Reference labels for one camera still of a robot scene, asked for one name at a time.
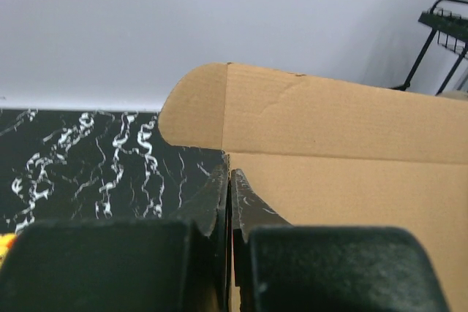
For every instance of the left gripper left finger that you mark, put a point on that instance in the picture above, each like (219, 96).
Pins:
(179, 263)

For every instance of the orange plush flower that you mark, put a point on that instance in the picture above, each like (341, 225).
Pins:
(6, 242)

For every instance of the brown cardboard box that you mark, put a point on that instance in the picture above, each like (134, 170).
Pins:
(328, 152)

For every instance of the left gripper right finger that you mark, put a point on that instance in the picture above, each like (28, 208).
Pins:
(282, 267)

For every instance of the black wire dish rack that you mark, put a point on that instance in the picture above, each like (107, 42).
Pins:
(450, 32)

